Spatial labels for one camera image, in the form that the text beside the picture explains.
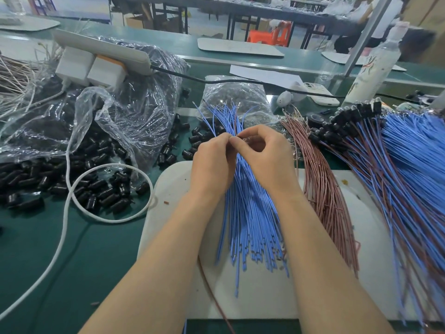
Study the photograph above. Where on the person's right hand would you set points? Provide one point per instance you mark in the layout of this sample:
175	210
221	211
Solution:
271	163

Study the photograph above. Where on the person's left hand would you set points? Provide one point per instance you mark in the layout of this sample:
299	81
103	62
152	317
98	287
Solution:
212	170

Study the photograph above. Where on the pile of black plastic caps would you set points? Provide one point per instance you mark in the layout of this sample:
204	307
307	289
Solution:
28	181

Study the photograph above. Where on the person's left forearm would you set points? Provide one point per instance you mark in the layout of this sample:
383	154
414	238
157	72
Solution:
149	281

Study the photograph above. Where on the person's right forearm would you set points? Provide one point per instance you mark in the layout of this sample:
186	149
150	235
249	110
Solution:
330	281

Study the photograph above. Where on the white computer mouse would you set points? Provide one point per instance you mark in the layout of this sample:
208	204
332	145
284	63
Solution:
284	99

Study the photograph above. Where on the small clear plastic bag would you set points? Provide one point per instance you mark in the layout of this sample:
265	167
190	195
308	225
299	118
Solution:
236	95

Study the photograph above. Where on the white flat device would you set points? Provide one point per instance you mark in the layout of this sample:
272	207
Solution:
318	94

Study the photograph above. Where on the white paper sheet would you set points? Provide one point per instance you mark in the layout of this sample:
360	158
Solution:
263	74

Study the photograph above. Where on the large clear plastic bag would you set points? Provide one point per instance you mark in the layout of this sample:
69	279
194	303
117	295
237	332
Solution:
142	102

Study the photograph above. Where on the white flat tray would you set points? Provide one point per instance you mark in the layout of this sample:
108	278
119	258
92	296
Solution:
28	24
335	57
240	46

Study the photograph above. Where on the orange plastic stool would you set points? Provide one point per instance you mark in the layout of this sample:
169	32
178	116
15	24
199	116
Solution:
272	34

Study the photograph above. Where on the white work board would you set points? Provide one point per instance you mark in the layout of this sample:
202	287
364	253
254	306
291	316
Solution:
264	299

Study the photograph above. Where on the white spray bottle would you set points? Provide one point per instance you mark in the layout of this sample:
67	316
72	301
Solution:
372	69

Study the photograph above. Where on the white orange charger adapter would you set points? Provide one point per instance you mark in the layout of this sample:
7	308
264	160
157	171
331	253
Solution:
106	73

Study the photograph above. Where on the white power strip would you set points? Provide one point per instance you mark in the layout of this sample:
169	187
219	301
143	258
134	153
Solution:
103	48

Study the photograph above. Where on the cardboard boxes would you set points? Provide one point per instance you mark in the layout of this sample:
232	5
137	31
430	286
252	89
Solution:
428	18

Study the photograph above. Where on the blue table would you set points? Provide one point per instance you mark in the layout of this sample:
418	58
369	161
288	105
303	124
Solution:
69	7

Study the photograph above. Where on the long black-frame table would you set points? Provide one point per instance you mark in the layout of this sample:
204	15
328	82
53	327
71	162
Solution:
229	6

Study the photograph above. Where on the slanted metal frame post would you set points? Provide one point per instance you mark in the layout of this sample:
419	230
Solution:
367	31

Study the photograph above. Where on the short metal frame post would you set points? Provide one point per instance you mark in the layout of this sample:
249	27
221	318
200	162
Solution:
438	102

